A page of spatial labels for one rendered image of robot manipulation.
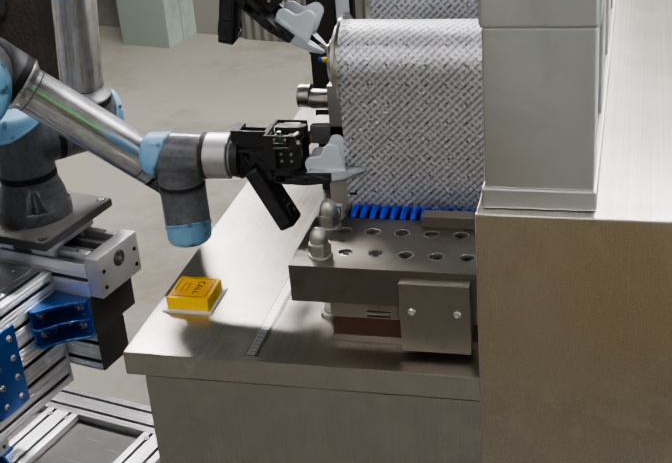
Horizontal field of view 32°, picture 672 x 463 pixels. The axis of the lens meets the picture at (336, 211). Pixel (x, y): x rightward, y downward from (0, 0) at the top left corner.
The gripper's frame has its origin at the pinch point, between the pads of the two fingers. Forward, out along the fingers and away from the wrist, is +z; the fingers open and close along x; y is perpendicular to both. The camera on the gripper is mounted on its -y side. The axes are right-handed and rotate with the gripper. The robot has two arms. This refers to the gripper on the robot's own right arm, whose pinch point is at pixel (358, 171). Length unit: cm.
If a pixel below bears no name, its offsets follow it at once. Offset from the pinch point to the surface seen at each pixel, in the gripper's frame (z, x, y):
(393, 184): 5.4, -0.2, -1.8
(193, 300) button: -24.8, -13.4, -16.9
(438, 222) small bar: 13.3, -6.3, -5.0
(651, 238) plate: 43, -84, 34
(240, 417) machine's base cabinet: -14.4, -25.9, -29.2
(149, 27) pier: -210, 394, -98
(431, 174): 11.5, -0.3, 0.1
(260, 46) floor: -149, 395, -109
